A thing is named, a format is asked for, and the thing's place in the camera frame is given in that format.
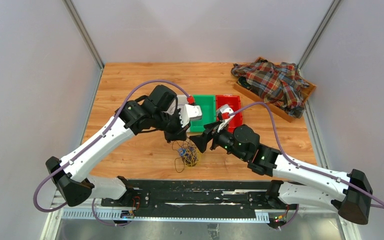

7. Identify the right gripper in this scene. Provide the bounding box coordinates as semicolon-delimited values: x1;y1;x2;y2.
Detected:
189;120;247;162

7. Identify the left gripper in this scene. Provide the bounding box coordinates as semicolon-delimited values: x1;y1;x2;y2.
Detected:
153;108;192;144

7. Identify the wire bundle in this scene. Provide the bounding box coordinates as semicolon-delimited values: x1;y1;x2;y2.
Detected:
172;139;203;174

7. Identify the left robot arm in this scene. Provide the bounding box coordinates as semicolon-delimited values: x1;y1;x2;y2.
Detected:
45;84;202;207

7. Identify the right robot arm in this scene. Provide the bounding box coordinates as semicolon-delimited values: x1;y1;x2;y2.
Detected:
190;122;373;225

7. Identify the green plastic bin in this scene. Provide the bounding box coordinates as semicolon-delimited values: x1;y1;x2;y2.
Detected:
189;95;216;133

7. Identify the white plastic bin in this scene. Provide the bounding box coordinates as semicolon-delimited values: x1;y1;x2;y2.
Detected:
166;95;191;132

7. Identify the red plastic bin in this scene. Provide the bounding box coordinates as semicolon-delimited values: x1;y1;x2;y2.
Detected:
215;95;243;133

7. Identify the wooden tray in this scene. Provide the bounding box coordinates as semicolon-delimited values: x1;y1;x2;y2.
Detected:
233;56;317;123

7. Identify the plaid shirt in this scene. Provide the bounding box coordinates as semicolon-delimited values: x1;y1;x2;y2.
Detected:
230;58;310;119

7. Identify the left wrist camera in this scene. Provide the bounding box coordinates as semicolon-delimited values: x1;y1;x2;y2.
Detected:
179;104;203;127

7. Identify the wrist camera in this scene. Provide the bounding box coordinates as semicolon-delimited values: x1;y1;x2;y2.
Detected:
216;104;235;133
179;104;203;127

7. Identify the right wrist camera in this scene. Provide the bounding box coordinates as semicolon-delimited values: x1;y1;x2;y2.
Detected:
216;104;235;133

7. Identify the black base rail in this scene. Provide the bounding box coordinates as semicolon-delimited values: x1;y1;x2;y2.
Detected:
94;179;297;227

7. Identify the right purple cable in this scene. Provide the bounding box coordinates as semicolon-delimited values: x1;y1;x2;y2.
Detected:
221;101;384;218

